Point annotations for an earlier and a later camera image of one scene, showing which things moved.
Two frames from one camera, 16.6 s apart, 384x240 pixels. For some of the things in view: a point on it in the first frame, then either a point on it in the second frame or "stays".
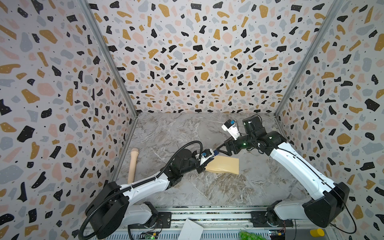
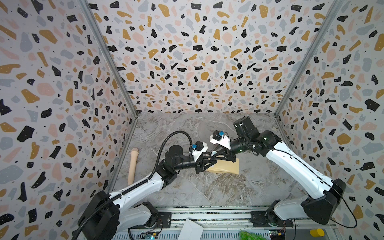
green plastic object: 245,235 stays
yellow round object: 317,233 stays
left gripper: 201,167 -> 200,166
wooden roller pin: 133,156 stays
